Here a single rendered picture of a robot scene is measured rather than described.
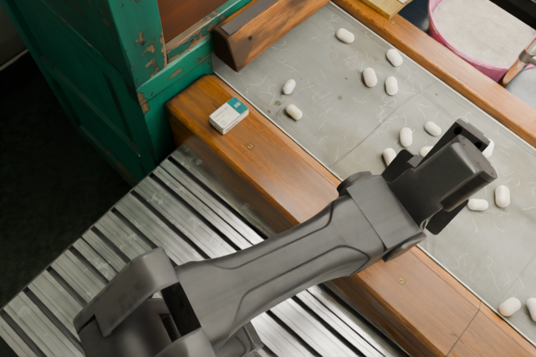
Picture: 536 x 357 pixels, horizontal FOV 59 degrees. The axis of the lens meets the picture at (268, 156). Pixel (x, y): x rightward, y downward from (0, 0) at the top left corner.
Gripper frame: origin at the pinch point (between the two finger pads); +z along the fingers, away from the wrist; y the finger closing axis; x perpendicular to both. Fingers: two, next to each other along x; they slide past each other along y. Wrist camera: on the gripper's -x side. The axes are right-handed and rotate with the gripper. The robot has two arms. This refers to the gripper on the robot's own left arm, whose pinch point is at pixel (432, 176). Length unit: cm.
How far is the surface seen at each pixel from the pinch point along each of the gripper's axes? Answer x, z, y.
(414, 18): -13, 44, 25
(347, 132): 6.4, 10.5, 15.8
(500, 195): -0.1, 15.4, -10.1
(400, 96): -2.1, 20.6, 13.7
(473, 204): 2.9, 12.0, -7.7
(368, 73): -2.6, 17.9, 20.6
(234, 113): 11.7, -2.7, 30.4
